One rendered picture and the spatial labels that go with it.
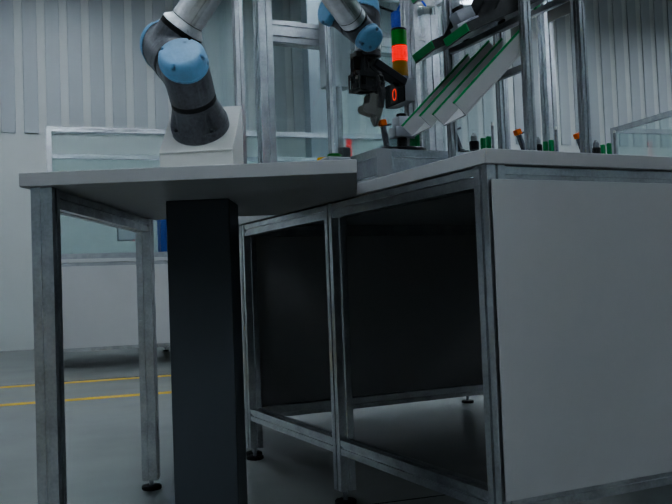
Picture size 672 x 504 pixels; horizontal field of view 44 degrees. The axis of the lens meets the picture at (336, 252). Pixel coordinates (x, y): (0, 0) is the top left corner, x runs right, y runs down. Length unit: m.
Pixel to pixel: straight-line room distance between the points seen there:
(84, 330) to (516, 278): 5.72
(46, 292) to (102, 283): 5.31
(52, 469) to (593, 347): 1.15
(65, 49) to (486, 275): 9.18
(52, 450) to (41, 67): 8.85
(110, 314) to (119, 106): 3.87
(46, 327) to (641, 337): 1.26
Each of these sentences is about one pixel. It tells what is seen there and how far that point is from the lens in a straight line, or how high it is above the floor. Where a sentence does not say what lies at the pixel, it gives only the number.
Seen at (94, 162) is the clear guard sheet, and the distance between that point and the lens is 7.23.
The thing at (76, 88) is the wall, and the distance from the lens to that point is 10.41.
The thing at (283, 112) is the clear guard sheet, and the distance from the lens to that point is 3.76.
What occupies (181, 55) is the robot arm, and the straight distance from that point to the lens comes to 2.08.
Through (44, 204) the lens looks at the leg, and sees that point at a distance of 1.83.
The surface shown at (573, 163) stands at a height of 0.84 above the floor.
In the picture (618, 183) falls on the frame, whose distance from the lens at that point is 1.88.
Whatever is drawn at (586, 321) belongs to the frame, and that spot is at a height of 0.51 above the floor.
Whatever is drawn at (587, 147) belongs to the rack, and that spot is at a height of 0.92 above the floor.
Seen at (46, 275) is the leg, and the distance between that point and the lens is 1.82.
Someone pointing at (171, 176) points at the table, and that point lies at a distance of 1.74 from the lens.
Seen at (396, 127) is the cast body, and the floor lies 1.05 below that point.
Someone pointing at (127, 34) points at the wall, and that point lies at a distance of 10.65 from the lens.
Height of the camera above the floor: 0.60
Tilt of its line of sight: 2 degrees up
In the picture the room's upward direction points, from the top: 2 degrees counter-clockwise
